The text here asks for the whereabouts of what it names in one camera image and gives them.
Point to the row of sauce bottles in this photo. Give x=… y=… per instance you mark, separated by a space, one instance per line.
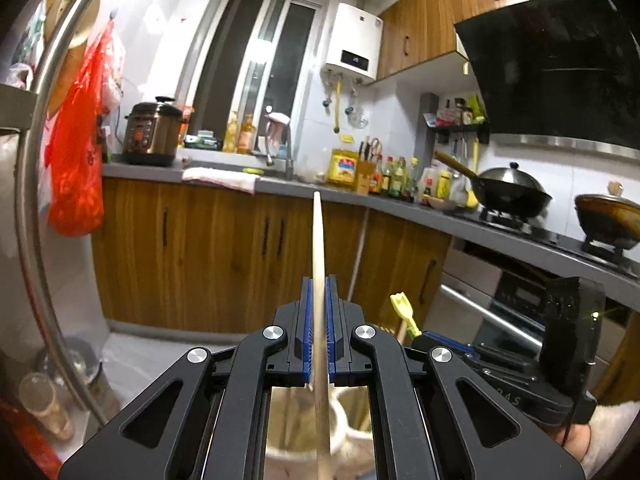
x=400 y=177

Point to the black range hood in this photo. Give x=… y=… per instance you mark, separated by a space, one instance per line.
x=550 y=70

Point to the yellow cooking oil jug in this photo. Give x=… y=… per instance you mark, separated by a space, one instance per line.
x=344 y=170

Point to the yellow-green chopstick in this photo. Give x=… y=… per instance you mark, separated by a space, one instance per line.
x=402 y=310

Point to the steel faucet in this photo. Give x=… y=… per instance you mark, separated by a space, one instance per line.
x=287 y=155

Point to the yellow gas pipe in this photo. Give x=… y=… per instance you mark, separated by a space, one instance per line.
x=337 y=105

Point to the kitchen window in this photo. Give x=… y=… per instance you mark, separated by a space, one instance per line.
x=260 y=60

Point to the pink towel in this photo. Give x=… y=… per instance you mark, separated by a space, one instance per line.
x=220 y=179

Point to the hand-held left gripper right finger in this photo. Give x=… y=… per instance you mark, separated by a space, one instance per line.
x=330 y=325

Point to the stainless built-in oven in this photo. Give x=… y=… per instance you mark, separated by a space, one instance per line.
x=475 y=280

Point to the pink plastic bag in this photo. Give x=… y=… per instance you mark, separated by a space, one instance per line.
x=112 y=70

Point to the gas stove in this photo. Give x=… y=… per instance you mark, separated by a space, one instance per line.
x=550 y=240

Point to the amber oil bottle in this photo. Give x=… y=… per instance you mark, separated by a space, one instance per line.
x=246 y=135
x=230 y=135

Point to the white pole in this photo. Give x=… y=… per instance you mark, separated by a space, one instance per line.
x=359 y=255

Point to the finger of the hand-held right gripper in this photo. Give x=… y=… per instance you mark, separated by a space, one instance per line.
x=440 y=340
x=510 y=362

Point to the person's right hand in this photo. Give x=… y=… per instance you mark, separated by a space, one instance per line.
x=577 y=445

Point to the white plastic bag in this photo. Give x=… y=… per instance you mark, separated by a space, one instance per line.
x=17 y=76

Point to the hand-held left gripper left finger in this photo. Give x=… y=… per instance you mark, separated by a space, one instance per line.
x=307 y=320

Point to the wooden base cabinets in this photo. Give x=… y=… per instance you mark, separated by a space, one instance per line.
x=200 y=250

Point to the steel pot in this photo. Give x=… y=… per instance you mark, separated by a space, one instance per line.
x=75 y=365

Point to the white ceramic utensil holder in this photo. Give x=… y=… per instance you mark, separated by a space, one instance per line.
x=345 y=425

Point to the steel wok lid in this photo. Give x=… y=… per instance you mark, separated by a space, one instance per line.
x=510 y=177

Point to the grey kitchen countertop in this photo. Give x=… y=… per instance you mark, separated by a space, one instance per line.
x=280 y=187

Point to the wooden chopstick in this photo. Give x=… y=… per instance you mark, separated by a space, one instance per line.
x=318 y=240

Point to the white water heater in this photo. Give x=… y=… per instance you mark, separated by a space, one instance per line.
x=352 y=40

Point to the black wall spice rack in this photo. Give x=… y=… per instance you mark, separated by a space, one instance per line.
x=457 y=120

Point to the wooden wall cabinets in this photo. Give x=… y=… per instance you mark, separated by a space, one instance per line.
x=425 y=25

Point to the person's right forearm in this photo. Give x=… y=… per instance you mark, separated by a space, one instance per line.
x=615 y=430

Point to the curved chrome rail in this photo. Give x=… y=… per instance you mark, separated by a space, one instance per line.
x=30 y=210

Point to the red plastic bag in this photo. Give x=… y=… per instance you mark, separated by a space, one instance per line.
x=75 y=160

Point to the electric pressure cooker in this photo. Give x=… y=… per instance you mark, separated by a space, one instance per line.
x=150 y=132

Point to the black wok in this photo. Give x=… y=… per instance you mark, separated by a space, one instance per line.
x=510 y=202

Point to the glass cup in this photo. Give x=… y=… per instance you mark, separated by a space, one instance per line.
x=47 y=407

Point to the knife block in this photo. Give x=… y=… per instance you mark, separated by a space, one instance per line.
x=367 y=170

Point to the green container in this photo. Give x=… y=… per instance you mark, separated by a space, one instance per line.
x=202 y=141

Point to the brown pot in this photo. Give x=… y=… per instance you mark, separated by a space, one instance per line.
x=607 y=215

